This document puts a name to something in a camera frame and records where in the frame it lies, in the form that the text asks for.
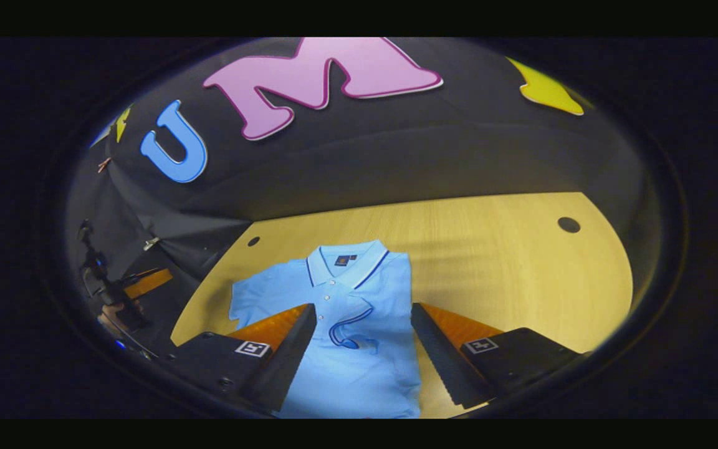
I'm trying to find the light blue T-shirt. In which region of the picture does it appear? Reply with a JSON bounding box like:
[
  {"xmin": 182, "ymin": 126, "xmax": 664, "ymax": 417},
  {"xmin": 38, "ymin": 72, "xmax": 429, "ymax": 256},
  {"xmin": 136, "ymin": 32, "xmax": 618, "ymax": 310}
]
[{"xmin": 229, "ymin": 240, "xmax": 422, "ymax": 420}]

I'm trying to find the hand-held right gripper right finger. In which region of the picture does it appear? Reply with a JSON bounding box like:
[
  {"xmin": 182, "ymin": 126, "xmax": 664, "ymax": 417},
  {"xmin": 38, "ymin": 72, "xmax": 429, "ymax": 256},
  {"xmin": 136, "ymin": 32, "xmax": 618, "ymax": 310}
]
[{"xmin": 410, "ymin": 302, "xmax": 587, "ymax": 410}]

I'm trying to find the black backdrop cloth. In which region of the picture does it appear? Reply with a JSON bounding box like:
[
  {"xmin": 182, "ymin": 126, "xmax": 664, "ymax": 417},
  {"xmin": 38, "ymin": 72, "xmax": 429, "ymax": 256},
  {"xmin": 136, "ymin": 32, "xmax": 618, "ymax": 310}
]
[{"xmin": 66, "ymin": 37, "xmax": 646, "ymax": 350}]

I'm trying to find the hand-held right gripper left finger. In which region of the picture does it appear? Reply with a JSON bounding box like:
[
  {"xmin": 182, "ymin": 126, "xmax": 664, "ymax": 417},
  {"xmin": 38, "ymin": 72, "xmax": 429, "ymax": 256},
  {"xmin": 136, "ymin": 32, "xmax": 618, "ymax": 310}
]
[{"xmin": 166, "ymin": 303, "xmax": 318, "ymax": 415}]

